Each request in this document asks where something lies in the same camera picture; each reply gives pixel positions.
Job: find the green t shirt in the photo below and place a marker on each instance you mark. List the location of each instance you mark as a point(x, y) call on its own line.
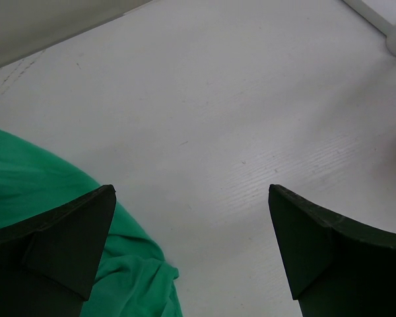
point(134, 278)

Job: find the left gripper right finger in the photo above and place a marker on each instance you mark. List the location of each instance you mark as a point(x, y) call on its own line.
point(335, 266)

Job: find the metal clothes rack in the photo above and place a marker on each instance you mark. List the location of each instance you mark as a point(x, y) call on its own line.
point(381, 14)

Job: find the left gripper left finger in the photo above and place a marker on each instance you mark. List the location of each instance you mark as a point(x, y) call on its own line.
point(48, 262)

